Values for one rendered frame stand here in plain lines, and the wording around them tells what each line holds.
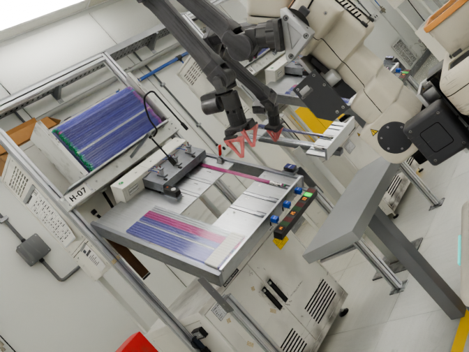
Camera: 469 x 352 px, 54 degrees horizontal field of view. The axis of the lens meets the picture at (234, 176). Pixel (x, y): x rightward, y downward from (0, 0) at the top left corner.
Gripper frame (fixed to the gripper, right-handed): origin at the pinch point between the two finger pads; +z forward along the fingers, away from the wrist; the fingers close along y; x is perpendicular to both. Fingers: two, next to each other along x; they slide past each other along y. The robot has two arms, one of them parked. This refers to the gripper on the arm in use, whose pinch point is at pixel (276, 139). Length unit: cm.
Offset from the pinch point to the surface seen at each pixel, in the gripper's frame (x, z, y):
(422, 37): -29, 80, -415
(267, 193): 13.6, 7.8, 33.7
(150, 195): -38, 8, 57
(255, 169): -2.1, 7.7, 18.0
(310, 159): 14.3, 13.9, -8.8
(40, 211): -87, 12, 86
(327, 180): 23.9, 24.6, -8.8
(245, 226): 16, 8, 57
